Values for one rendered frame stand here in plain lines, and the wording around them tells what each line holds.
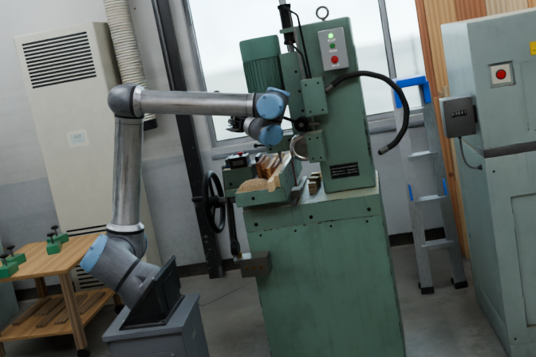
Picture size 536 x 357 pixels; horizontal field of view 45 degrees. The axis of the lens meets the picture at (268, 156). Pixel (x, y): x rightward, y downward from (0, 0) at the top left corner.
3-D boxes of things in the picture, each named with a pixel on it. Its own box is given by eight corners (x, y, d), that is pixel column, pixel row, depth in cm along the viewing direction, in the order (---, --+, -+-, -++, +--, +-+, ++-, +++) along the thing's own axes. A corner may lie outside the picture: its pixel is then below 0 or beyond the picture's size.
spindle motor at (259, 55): (255, 108, 294) (242, 41, 289) (293, 102, 290) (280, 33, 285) (248, 114, 277) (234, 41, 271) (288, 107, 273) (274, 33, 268)
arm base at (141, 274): (149, 284, 232) (127, 268, 232) (125, 319, 239) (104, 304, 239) (168, 260, 250) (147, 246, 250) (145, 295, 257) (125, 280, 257)
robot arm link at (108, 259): (108, 297, 239) (69, 270, 239) (124, 281, 255) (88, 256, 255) (130, 265, 236) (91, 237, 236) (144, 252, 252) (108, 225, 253)
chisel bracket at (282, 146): (269, 154, 291) (266, 135, 290) (300, 149, 289) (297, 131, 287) (267, 157, 284) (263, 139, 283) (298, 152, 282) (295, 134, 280)
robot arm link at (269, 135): (288, 125, 245) (281, 150, 246) (271, 117, 255) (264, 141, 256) (267, 121, 239) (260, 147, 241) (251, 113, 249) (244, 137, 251)
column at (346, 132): (328, 182, 298) (301, 25, 286) (376, 174, 294) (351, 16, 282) (325, 194, 276) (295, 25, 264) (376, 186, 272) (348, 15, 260)
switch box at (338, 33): (325, 70, 266) (318, 31, 263) (348, 66, 264) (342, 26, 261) (324, 71, 260) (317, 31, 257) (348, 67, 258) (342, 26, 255)
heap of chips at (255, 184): (240, 187, 273) (238, 179, 272) (273, 182, 270) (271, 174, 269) (236, 193, 264) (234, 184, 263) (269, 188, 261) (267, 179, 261)
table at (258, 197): (242, 178, 325) (240, 166, 324) (302, 168, 319) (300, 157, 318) (214, 211, 266) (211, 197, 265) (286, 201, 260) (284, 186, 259)
